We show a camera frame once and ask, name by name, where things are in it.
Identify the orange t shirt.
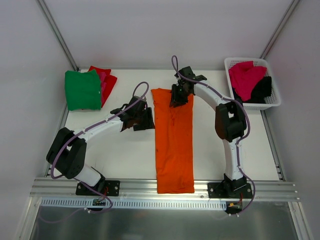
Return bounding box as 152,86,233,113
151,88,195,194

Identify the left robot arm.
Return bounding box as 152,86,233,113
45,96,155,195

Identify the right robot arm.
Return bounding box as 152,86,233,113
169,66,247,198

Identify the red folded t shirt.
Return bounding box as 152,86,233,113
89,66,118,107

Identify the pink folded t shirt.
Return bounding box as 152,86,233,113
99,72,107,106

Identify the green folded t shirt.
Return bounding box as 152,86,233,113
64,70,102,111

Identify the magenta t shirt in basket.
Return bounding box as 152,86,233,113
228,60,267,102

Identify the black t shirt in basket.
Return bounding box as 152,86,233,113
243,76,272,104

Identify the white plastic basket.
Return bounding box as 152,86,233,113
224,57,281,111

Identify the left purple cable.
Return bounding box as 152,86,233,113
37,81,150,223

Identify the purple cable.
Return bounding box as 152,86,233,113
171,55,256,221
37,81,150,223

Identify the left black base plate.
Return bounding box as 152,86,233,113
75,179,121,197

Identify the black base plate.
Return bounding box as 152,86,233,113
75,179,121,197
207,181,253,199

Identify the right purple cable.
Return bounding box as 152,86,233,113
171,55,256,221

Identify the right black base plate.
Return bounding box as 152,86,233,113
207,181,253,199

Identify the aluminium mounting rail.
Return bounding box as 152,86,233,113
29,176,300,202

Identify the white slotted cable duct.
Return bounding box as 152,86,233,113
40,197,227,211

